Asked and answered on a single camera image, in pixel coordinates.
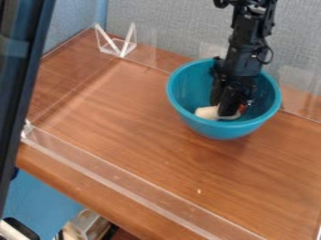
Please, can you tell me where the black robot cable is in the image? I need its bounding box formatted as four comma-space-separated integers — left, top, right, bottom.
254, 37, 274, 66

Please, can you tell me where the blue plastic bowl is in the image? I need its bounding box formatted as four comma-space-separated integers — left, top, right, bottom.
165, 57, 283, 141

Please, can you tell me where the dark blue foreground post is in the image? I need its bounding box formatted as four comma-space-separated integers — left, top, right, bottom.
0, 0, 56, 218

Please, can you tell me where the white box under table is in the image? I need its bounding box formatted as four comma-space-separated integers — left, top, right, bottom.
62, 209, 111, 240

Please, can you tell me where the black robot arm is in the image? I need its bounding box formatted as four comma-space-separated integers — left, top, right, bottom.
210, 0, 276, 118

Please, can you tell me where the clear acrylic front barrier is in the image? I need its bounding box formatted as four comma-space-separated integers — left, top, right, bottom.
21, 123, 264, 240

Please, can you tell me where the clear acrylic back barrier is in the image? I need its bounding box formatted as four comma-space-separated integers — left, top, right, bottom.
101, 25, 321, 123

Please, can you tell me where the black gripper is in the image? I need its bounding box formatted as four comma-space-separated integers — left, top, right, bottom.
210, 37, 267, 116

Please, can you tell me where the clear acrylic corner bracket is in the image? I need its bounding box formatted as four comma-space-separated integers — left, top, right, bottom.
93, 22, 136, 58

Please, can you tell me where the white brown toy mushroom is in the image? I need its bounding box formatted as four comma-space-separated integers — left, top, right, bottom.
194, 105, 246, 121

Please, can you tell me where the clear acrylic barrier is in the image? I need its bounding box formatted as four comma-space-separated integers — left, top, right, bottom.
101, 25, 321, 123
21, 123, 264, 240

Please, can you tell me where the black white device corner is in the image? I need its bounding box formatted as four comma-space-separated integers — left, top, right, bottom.
0, 217, 40, 240

